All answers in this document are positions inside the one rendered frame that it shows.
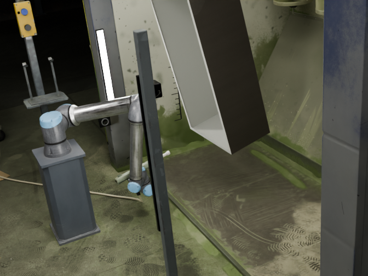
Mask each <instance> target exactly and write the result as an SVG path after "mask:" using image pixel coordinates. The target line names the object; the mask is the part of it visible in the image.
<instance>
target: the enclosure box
mask: <svg viewBox="0 0 368 276"><path fill-rule="evenodd" d="M150 2H151V5H152V9H153V12H154V15H155V17H156V21H157V24H158V27H159V31H160V34H161V37H162V40H163V43H164V46H165V50H166V53H167V56H168V59H169V62H170V66H171V69H172V72H173V75H174V78H175V82H176V85H177V88H178V91H179V94H180V97H181V101H182V104H183V107H184V110H185V113H186V116H187V120H188V123H189V126H190V129H192V130H193V131H195V132H196V133H198V134H199V135H201V136H202V137H204V138H206V139H207V140H209V141H211V142H212V143H214V144H215V145H217V146H219V147H220V148H222V149H223V150H225V151H226V152H228V153H230V154H234V153H235V152H237V151H239V150H241V149H242V148H244V147H246V146H248V145H249V144H251V143H253V142H255V141H256V140H258V139H260V138H262V137H263V136H265V135H267V134H269V133H270V131H269V126H268V121H267V116H266V111H265V107H264V104H263V99H262V94H261V90H260V85H259V82H258V77H257V73H256V68H255V63H254V58H253V55H252V51H251V46H250V41H249V37H248V32H247V29H246V24H245V20H244V15H243V10H242V5H241V2H240V0H150Z"/></svg>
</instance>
